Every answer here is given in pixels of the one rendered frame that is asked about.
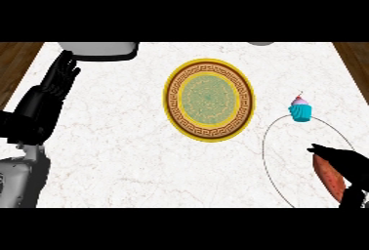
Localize pale grey appliance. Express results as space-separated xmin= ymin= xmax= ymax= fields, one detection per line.
xmin=56 ymin=42 xmax=141 ymax=63

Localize orange sweet potato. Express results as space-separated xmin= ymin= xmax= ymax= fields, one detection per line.
xmin=311 ymin=153 xmax=348 ymax=203

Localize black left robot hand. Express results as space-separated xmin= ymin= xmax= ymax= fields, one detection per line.
xmin=0 ymin=50 xmax=82 ymax=146

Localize blue cupcake with pink frosting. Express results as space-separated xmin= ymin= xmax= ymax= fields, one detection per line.
xmin=286 ymin=91 xmax=314 ymax=123

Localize yellow patterned round plate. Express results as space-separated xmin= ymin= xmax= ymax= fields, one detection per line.
xmin=160 ymin=58 xmax=256 ymax=144

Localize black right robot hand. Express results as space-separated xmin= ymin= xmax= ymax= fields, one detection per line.
xmin=305 ymin=143 xmax=369 ymax=209

